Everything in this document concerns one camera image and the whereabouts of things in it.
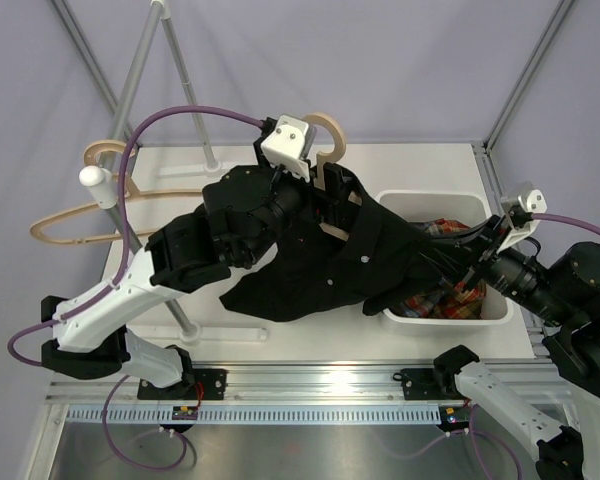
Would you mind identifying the white slotted cable duct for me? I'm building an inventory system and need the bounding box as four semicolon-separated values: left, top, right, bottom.
65;403;444;426

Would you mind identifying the black shirt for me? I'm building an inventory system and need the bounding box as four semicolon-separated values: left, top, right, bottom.
218;169;481;324

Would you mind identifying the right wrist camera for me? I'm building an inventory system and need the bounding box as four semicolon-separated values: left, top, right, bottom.
497;181;547;253

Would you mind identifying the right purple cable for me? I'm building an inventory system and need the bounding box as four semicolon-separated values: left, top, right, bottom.
379;212;600;480

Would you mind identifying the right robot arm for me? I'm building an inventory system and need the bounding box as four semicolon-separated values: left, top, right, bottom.
421;213;600;479

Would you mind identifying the aluminium rail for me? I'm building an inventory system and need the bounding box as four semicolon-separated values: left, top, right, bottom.
44;362;589;404

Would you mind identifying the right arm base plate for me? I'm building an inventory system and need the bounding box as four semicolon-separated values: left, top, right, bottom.
392;367;460;400

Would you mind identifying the beige hanger of black shirt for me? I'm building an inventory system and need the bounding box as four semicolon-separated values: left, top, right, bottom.
303;112;362;242

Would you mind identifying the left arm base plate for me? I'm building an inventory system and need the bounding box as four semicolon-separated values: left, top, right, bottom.
136;368;228;401

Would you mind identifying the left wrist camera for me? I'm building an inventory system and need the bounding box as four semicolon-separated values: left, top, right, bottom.
260;115;316;183

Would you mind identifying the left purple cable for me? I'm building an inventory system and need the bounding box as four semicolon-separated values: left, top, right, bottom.
5;105;269;474

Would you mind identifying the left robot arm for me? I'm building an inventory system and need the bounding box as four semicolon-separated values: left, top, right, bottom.
41;164;362;399

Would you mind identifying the beige hanger of plaid shirt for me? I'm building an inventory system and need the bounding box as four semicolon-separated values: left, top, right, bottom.
29;139;202;246

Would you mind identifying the clothes rack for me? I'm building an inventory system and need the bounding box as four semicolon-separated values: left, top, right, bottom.
78;0;269;346

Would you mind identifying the white plastic basket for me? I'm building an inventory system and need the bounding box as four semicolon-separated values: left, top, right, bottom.
376;190;514;336

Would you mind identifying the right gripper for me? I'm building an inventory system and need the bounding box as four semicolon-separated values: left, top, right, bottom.
413;212;575;325

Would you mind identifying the plaid shirt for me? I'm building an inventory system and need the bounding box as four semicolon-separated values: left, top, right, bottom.
389;217;489;321

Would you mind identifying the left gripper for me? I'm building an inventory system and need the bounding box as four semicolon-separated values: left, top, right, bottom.
239;138;353;266

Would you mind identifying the purple cable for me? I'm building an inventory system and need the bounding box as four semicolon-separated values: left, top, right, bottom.
379;212;600;480
5;105;269;474

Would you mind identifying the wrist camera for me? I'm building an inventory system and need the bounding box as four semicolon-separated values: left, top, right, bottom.
497;181;547;253
260;115;316;183

